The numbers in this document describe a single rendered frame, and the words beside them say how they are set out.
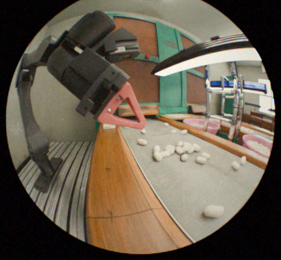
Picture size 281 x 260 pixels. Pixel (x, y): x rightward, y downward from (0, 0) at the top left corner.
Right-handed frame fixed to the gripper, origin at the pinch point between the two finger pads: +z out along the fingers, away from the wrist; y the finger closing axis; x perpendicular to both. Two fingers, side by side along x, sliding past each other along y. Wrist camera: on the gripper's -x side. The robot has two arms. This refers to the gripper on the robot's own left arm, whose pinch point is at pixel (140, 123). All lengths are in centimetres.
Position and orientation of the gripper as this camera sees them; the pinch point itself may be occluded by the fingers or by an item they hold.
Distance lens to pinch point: 16.1
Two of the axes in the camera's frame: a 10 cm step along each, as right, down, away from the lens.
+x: -6.0, 7.9, -0.5
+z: 7.2, 5.7, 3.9
